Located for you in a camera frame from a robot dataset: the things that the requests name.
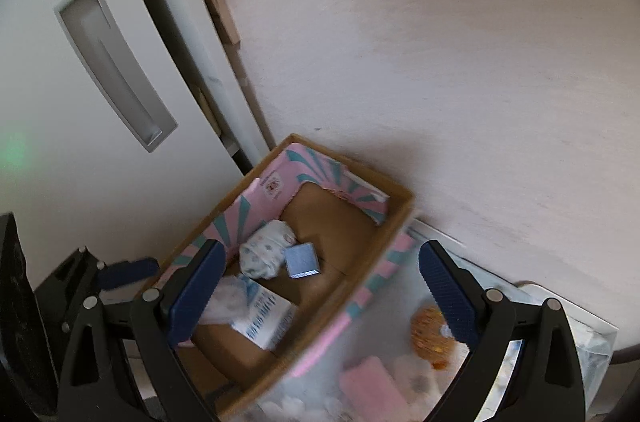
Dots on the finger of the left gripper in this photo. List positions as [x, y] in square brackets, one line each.
[123, 273]

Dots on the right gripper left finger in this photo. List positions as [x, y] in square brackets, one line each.
[163, 318]

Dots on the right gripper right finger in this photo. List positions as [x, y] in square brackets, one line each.
[481, 319]

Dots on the brown plush cookie toy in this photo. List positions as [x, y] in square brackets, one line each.
[431, 338]

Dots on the clear plastic bag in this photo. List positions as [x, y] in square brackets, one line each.
[230, 301]

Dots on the white blue tissue pack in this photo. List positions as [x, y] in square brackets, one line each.
[268, 316]

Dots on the floral blue table mat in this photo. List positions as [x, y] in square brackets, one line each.
[312, 392]

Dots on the white patterned sock roll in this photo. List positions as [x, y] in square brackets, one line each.
[262, 255]

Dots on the pink fluffy cloth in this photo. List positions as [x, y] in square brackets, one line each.
[372, 392]

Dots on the small blue box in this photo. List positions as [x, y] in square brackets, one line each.
[301, 261]

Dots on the white wardrobe door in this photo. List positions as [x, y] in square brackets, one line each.
[71, 172]

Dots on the brown cardboard box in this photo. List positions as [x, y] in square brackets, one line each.
[300, 281]

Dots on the grey recessed door handle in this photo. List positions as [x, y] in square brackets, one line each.
[98, 42]

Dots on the wooden wall block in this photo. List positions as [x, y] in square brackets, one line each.
[223, 21]

